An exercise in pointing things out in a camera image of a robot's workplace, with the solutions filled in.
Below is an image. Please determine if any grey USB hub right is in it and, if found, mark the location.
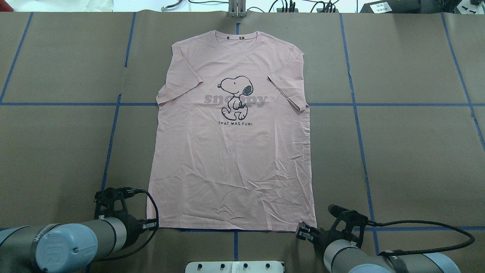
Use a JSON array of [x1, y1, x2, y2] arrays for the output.
[[311, 0, 339, 13]]

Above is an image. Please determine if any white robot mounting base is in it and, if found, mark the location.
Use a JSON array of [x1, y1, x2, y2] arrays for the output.
[[185, 260, 285, 273]]

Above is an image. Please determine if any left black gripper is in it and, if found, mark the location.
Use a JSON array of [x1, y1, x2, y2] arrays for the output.
[[95, 188, 159, 249]]

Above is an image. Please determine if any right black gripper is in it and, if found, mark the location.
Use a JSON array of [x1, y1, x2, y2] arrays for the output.
[[296, 204, 369, 255]]

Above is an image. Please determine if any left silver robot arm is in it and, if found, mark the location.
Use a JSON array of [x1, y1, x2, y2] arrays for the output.
[[0, 187, 159, 273]]

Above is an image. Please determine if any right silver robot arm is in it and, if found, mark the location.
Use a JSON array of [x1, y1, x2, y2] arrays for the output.
[[296, 204, 460, 273]]

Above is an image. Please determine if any grey USB hub left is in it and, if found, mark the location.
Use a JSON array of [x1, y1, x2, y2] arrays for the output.
[[272, 0, 297, 13]]

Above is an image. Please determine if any pink Snoopy t-shirt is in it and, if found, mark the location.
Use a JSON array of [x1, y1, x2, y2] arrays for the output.
[[149, 30, 316, 232]]

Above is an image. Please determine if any aluminium frame post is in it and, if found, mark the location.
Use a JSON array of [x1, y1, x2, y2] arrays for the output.
[[227, 0, 247, 18]]

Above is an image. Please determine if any black box with label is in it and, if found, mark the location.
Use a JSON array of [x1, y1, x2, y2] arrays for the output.
[[358, 0, 462, 14]]

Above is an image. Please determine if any grey usb hub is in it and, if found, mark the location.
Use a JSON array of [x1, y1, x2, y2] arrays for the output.
[[311, 0, 339, 13], [272, 0, 297, 13]]

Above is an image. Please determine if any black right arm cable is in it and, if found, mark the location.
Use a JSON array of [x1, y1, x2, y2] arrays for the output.
[[366, 219, 476, 255]]

